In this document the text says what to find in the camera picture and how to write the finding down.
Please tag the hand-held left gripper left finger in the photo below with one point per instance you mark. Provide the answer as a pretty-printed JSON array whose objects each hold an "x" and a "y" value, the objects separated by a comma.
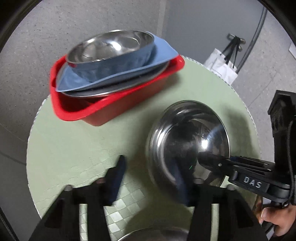
[{"x": 116, "y": 177}]

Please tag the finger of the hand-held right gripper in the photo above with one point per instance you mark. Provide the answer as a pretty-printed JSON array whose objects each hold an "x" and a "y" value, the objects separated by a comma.
[
  {"x": 209, "y": 162},
  {"x": 251, "y": 162}
]

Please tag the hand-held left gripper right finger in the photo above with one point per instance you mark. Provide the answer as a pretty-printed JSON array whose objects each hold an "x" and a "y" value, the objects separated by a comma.
[{"x": 180, "y": 185}]

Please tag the large stainless steel bowl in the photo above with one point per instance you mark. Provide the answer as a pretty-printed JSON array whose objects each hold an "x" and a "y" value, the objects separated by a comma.
[{"x": 185, "y": 143}]

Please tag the red plastic basin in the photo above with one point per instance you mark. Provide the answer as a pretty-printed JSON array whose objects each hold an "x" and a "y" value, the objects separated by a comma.
[{"x": 97, "y": 111}]

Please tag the person's right hand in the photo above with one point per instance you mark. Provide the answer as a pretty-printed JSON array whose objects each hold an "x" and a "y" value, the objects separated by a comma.
[{"x": 275, "y": 217}]

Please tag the stainless steel plate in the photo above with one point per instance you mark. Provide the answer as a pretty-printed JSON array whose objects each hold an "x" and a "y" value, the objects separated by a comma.
[{"x": 104, "y": 91}]

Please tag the white bag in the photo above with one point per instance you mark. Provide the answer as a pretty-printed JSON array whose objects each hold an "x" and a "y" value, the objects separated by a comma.
[{"x": 223, "y": 67}]

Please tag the white paper sheet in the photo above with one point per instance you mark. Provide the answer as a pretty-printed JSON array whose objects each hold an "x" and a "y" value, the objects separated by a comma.
[{"x": 293, "y": 51}]

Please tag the black tripod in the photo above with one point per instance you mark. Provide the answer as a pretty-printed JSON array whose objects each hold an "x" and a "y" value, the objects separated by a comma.
[{"x": 234, "y": 46}]

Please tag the blue steel-lined bowl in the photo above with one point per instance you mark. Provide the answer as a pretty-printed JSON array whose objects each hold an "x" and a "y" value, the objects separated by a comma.
[{"x": 111, "y": 63}]

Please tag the blue plate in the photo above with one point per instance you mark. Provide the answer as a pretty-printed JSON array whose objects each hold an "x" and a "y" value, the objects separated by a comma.
[{"x": 161, "y": 52}]

